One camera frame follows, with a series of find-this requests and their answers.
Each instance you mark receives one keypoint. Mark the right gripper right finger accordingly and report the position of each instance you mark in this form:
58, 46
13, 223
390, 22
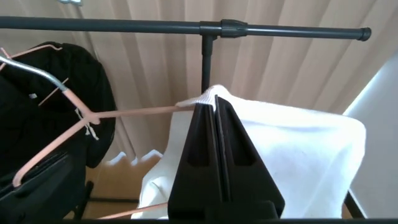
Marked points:
255, 186

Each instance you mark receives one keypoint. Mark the black shorts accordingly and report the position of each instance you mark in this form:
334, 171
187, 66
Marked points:
87, 77

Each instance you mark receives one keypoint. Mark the beige curtain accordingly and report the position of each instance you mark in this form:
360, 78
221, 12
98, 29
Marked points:
280, 68

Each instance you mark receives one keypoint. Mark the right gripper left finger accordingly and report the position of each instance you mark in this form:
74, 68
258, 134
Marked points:
196, 186

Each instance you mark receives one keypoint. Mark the pink clothes hanger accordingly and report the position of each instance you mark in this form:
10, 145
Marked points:
37, 48
90, 117

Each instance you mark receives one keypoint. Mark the white garment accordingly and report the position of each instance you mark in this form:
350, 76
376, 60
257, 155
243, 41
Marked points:
295, 155

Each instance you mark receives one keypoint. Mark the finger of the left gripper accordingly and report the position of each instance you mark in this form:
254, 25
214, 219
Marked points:
46, 199

